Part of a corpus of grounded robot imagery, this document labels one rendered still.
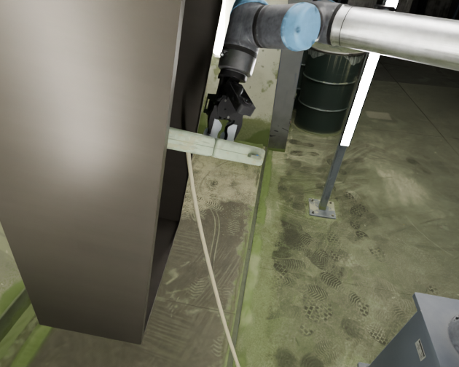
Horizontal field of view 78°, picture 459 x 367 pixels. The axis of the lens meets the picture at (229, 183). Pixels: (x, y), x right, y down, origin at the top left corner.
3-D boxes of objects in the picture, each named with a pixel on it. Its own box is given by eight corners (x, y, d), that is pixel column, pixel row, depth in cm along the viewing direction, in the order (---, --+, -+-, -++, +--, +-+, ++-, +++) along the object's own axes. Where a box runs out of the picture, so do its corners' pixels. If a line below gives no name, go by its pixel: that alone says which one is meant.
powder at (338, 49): (304, 41, 311) (304, 41, 311) (351, 43, 316) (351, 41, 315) (319, 54, 269) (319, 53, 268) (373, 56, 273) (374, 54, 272)
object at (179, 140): (230, 138, 94) (271, 151, 75) (226, 153, 95) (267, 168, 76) (61, 98, 69) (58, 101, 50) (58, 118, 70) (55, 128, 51)
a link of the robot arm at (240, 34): (260, -10, 63) (226, -7, 68) (245, 49, 65) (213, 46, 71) (279, 11, 70) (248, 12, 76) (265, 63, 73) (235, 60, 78)
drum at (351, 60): (288, 114, 366) (301, 38, 311) (331, 114, 370) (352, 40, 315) (300, 136, 320) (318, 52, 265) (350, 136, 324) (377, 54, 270)
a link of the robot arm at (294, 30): (328, -1, 62) (280, 2, 69) (301, 3, 55) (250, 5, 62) (323, 46, 67) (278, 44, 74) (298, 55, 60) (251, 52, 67)
